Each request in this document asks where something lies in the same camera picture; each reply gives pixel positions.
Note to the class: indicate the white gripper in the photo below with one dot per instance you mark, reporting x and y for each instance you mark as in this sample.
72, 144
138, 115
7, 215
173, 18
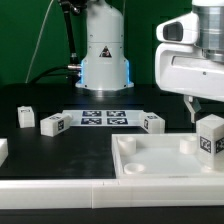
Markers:
182, 69

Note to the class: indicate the white square tabletop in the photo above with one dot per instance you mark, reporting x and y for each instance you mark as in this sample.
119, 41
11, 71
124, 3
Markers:
146, 156

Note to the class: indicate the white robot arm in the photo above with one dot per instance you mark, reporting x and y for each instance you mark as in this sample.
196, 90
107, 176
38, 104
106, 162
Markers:
203, 28

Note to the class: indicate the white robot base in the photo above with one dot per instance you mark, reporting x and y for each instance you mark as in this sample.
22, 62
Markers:
104, 67

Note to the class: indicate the white sheet with AprilTags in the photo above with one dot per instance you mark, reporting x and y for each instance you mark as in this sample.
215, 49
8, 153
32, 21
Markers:
104, 118

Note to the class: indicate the white U-shaped obstacle fence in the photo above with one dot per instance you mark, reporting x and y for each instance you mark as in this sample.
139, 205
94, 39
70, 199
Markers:
140, 192

